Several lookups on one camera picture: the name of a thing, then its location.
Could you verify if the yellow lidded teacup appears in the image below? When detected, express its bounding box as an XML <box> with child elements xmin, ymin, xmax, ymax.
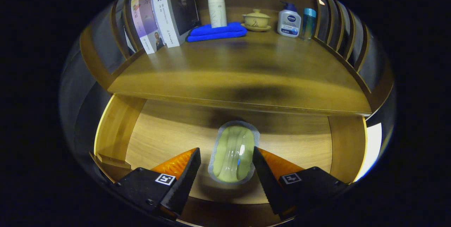
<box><xmin>241</xmin><ymin>9</ymin><xmax>272</xmax><ymax>32</ymax></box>

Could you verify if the white pump bottle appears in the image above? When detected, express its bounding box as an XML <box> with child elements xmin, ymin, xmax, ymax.
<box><xmin>207</xmin><ymin>0</ymin><xmax>228</xmax><ymax>28</ymax></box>

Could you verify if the blue folded cloth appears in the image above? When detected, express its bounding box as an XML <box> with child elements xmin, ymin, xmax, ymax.
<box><xmin>187</xmin><ymin>22</ymin><xmax>248</xmax><ymax>43</ymax></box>

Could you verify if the white blue-capped lotion bottle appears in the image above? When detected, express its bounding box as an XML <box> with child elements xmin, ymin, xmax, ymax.
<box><xmin>277</xmin><ymin>1</ymin><xmax>302</xmax><ymax>38</ymax></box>

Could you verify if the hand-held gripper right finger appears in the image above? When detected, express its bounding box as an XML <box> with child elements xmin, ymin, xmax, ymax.
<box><xmin>252</xmin><ymin>146</ymin><xmax>349</xmax><ymax>220</ymax></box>

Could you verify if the thick white book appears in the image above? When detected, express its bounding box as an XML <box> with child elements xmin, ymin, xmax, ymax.
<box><xmin>152</xmin><ymin>0</ymin><xmax>200</xmax><ymax>48</ymax></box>

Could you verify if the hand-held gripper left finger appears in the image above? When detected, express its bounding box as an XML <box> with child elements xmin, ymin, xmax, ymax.
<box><xmin>113</xmin><ymin>147</ymin><xmax>202</xmax><ymax>220</ymax></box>

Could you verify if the purple book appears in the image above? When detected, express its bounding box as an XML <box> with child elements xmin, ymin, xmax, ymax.
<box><xmin>130</xmin><ymin>0</ymin><xmax>165</xmax><ymax>55</ymax></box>

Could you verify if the brown wooden drawer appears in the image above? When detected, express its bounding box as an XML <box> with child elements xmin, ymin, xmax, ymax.
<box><xmin>90</xmin><ymin>93</ymin><xmax>369</xmax><ymax>226</ymax></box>

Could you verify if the green item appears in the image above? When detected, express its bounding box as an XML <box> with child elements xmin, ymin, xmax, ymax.
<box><xmin>208</xmin><ymin>121</ymin><xmax>260</xmax><ymax>185</ymax></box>

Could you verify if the brown wooden countertop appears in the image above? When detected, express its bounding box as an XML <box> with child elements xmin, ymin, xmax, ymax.
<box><xmin>107</xmin><ymin>31</ymin><xmax>372</xmax><ymax>116</ymax></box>

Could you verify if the teal bottle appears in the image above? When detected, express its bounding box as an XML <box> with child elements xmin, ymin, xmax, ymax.
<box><xmin>301</xmin><ymin>8</ymin><xmax>317</xmax><ymax>41</ymax></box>

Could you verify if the white sheet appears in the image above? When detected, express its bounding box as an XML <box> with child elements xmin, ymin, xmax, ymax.
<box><xmin>354</xmin><ymin>122</ymin><xmax>383</xmax><ymax>182</ymax></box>

